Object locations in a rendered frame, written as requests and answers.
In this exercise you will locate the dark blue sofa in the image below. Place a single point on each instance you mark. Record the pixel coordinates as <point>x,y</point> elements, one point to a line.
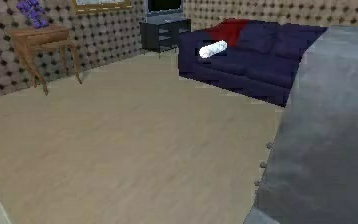
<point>253,63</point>

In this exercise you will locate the black television stand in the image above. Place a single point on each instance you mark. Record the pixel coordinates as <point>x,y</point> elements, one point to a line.
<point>162,33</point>

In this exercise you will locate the black television set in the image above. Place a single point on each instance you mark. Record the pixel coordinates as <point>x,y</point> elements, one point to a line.
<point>164,6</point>

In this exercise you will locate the red cushion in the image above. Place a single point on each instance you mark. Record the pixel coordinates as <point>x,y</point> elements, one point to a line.
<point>227,30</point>

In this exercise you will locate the purple flower plant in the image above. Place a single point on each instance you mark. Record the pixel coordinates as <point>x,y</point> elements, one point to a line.
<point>32,11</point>

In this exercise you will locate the gold framed wall picture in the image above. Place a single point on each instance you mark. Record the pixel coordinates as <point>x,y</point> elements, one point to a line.
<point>100,6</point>

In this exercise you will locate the white roll pillow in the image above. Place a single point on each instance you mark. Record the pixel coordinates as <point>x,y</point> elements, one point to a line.
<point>212,49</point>

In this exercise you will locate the brown wooden side table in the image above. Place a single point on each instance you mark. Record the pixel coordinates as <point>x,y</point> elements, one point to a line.
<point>40,36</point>

